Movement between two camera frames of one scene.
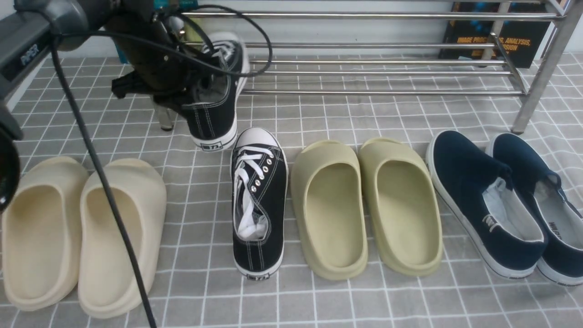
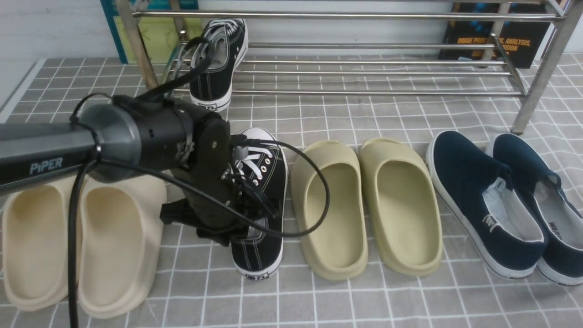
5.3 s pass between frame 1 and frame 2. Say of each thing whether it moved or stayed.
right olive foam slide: stayed
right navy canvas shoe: stayed
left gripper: moved
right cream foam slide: stayed
